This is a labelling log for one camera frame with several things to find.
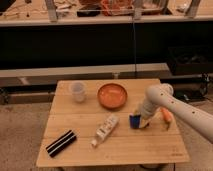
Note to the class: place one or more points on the clear plastic cup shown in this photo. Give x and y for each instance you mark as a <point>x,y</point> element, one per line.
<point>77,90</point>

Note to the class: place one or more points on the orange bowl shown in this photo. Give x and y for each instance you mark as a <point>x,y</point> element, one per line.
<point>112,96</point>

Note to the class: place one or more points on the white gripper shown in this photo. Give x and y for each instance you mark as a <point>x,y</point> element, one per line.
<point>146,110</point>

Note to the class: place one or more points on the orange carrot toy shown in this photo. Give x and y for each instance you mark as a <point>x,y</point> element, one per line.
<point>167,116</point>

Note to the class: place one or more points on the black bin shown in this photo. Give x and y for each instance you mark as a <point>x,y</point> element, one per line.
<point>189,60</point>

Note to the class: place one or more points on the white plastic bottle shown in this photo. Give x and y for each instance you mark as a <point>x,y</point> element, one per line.
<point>104,130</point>

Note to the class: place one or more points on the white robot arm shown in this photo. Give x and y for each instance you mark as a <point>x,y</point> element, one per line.
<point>161,95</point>

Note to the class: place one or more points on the wooden table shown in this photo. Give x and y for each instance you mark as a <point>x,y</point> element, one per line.
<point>125,146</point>

